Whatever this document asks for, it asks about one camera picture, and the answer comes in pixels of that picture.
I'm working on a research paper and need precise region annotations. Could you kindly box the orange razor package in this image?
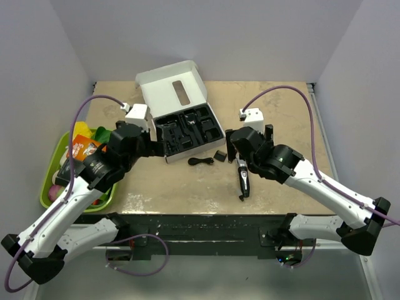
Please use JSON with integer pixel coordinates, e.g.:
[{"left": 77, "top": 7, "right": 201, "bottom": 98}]
[{"left": 72, "top": 134, "right": 101, "bottom": 161}]

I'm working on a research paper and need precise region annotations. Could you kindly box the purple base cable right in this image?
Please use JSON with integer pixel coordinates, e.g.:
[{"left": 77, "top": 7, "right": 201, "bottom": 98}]
[{"left": 281, "top": 239, "right": 318, "bottom": 269}]

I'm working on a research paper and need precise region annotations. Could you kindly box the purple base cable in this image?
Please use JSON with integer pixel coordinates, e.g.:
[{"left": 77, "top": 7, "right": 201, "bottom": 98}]
[
  {"left": 281, "top": 239, "right": 318, "bottom": 269},
  {"left": 105, "top": 234, "right": 170, "bottom": 276}
]

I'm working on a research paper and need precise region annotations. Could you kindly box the green plastic tray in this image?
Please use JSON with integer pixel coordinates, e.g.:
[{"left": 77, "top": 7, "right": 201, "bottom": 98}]
[{"left": 39, "top": 131, "right": 118, "bottom": 213}]

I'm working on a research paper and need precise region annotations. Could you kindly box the white cardboard box lid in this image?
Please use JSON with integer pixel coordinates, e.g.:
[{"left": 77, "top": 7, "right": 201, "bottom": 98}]
[{"left": 134, "top": 59, "right": 226, "bottom": 164}]

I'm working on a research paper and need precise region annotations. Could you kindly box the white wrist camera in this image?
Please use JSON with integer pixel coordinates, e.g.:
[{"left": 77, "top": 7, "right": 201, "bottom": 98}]
[
  {"left": 121, "top": 102, "right": 150, "bottom": 129},
  {"left": 239, "top": 108, "right": 264, "bottom": 133}
]

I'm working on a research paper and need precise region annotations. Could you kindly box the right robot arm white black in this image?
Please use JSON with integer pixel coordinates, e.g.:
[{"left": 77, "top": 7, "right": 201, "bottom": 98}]
[{"left": 226, "top": 125, "right": 391, "bottom": 256}]

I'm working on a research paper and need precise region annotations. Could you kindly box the pink ball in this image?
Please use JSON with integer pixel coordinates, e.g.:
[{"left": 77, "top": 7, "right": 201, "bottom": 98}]
[{"left": 47, "top": 184, "right": 64, "bottom": 202}]

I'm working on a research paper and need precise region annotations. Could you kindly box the black coiled charging cable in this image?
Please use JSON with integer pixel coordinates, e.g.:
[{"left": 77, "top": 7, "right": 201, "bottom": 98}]
[{"left": 187, "top": 157, "right": 216, "bottom": 166}]

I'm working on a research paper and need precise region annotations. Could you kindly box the black silver hair clipper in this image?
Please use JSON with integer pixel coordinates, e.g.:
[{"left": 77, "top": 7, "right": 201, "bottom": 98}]
[{"left": 236, "top": 154, "right": 250, "bottom": 198}]

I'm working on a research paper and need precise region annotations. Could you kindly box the light green ball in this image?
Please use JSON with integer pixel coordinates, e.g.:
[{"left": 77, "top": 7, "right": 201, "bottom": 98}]
[{"left": 56, "top": 187, "right": 68, "bottom": 199}]

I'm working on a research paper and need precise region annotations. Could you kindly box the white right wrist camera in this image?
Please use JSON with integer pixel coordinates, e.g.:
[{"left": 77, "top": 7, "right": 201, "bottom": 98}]
[{"left": 239, "top": 108, "right": 264, "bottom": 133}]

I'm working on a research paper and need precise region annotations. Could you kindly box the yellow plush toy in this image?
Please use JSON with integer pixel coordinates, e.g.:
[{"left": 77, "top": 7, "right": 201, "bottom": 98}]
[{"left": 72, "top": 121, "right": 93, "bottom": 139}]

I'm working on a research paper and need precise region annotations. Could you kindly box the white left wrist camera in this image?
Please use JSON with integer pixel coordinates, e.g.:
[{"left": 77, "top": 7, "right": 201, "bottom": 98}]
[{"left": 121, "top": 102, "right": 150, "bottom": 129}]

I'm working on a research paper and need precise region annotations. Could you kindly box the black product box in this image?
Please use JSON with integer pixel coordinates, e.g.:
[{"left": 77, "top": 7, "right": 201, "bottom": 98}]
[{"left": 54, "top": 158, "right": 71, "bottom": 187}]

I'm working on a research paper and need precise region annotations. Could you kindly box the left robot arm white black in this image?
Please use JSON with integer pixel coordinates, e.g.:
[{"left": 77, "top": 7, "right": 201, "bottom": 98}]
[{"left": 1, "top": 121, "right": 164, "bottom": 284}]

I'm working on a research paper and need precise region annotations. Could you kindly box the aluminium frame rail right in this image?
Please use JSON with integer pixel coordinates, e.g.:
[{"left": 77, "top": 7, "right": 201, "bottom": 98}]
[{"left": 306, "top": 83, "right": 383, "bottom": 299}]

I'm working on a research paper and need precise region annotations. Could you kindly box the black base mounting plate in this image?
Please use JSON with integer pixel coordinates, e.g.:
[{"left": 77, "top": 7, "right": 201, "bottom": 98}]
[{"left": 74, "top": 213, "right": 316, "bottom": 261}]

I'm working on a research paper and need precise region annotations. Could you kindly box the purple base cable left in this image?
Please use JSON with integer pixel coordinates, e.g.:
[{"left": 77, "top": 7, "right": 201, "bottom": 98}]
[{"left": 105, "top": 234, "right": 170, "bottom": 276}]

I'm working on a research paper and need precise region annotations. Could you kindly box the green plush toy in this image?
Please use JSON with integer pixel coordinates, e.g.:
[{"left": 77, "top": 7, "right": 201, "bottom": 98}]
[{"left": 91, "top": 126, "right": 111, "bottom": 144}]

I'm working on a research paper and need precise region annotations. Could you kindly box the black plastic insert tray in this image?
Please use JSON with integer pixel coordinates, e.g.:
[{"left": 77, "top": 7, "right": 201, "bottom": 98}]
[{"left": 153, "top": 104, "right": 225, "bottom": 162}]

